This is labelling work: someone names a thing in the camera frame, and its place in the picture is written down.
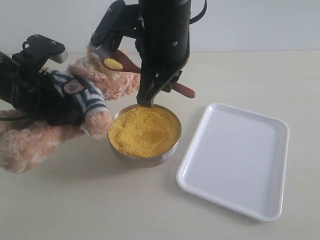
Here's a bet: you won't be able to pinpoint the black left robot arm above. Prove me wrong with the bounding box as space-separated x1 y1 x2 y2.
0 49 85 127

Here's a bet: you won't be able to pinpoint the white rectangular plastic tray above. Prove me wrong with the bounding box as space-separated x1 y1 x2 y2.
176 103 290 222

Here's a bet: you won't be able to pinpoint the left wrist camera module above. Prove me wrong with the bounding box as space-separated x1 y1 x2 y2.
22 34 68 65

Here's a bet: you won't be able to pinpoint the yellow millet grains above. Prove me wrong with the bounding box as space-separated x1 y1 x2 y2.
108 106 181 159

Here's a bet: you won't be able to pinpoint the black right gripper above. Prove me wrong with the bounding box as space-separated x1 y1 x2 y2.
136 0 191 108

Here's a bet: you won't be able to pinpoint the dark red wooden spoon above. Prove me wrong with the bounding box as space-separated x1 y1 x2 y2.
99 49 196 99

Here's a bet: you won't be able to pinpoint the round metal bowl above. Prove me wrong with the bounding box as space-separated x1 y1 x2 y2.
108 104 182 168

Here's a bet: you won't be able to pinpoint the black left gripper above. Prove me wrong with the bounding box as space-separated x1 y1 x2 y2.
9 50 90 136

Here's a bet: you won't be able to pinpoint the beige teddy bear striped shirt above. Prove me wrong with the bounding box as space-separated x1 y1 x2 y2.
0 49 141 173

